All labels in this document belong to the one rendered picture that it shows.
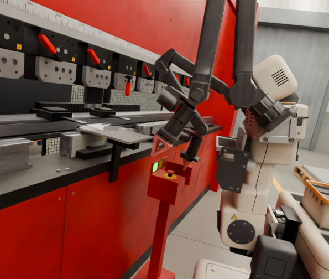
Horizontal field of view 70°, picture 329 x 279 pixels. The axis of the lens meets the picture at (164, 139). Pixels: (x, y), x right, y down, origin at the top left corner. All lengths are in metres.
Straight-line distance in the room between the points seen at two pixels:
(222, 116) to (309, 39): 6.22
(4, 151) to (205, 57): 0.68
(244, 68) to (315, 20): 7.98
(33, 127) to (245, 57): 0.95
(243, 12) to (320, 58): 8.21
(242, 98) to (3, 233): 0.78
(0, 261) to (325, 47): 8.91
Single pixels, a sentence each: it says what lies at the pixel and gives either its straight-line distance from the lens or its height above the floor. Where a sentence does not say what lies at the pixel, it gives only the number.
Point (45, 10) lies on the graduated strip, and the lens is 0.91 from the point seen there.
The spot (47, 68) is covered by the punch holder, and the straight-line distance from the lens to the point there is 0.90.
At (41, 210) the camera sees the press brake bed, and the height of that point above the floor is 0.78.
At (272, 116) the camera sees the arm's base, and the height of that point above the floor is 1.19.
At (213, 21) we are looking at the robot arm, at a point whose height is 1.43.
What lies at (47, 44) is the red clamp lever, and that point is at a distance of 0.85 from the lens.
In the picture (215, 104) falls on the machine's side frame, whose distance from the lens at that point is 3.06.
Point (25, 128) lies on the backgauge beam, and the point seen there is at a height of 0.95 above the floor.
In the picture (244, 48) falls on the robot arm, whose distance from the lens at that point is 0.77.
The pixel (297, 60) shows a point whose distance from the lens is 8.75.
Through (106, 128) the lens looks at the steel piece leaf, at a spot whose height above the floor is 1.01.
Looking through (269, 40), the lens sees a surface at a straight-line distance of 8.67.
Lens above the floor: 1.22
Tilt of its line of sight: 12 degrees down
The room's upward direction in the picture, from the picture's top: 9 degrees clockwise
